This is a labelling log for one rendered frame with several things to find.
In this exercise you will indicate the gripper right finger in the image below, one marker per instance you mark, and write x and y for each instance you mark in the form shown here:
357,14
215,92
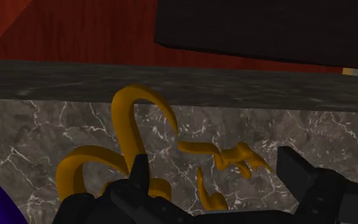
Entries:
315,189

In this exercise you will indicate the yellow curly snake figure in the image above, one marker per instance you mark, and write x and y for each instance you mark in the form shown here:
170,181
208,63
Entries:
126,130

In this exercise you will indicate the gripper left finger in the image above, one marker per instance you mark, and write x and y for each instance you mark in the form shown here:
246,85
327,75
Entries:
135,198

